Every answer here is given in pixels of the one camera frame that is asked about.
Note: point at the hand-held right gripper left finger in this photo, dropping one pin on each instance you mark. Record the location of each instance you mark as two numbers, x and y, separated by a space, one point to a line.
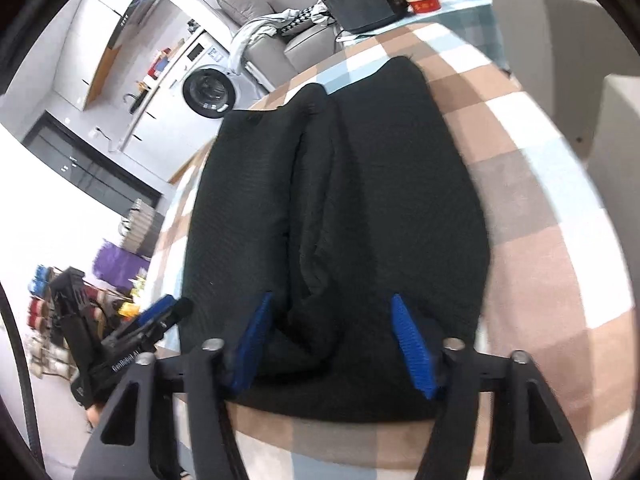
252 345

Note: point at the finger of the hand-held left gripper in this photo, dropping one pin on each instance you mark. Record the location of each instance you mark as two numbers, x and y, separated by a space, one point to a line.
157 310
160 325

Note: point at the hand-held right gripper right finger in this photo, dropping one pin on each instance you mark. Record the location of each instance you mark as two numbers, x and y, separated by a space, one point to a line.
411 347

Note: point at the black knit sweater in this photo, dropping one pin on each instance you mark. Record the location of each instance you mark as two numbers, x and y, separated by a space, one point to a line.
350 210

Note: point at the shoe rack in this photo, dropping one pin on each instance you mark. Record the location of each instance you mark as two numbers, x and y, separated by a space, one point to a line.
40 305

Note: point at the purple bag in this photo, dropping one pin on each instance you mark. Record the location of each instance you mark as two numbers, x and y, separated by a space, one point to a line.
120 265

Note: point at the woven laundry basket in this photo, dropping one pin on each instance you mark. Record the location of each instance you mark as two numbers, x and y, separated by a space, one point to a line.
142 230

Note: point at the dark glass cabinet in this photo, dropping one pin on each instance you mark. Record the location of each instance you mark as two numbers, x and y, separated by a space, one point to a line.
90 165

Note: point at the checked blanket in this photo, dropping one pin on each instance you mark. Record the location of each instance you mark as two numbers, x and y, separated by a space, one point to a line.
525 210

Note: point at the white base cabinets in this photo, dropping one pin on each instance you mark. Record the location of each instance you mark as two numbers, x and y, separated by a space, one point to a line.
150 120

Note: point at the black faucet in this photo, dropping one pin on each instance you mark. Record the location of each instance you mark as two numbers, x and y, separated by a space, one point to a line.
134 102

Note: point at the white washing machine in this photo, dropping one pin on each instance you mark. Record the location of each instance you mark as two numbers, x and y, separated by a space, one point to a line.
207 90

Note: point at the grey sofa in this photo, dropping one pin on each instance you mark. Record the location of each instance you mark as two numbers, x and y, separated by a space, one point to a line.
270 55

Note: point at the light grey cloth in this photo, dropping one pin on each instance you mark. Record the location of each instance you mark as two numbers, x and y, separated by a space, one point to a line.
255 32

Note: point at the grey low cabinet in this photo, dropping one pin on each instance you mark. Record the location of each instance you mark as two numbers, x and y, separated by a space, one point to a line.
540 25
617 120

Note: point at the black white striped cloth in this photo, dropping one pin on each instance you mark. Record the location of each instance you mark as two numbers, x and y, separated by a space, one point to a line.
300 20

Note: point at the red bowl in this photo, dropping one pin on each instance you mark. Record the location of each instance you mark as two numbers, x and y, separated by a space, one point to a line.
424 4

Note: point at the black box appliance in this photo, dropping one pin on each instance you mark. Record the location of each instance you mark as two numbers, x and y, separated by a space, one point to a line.
360 2

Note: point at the white wall cabinets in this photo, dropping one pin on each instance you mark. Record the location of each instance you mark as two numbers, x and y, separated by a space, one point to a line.
100 45

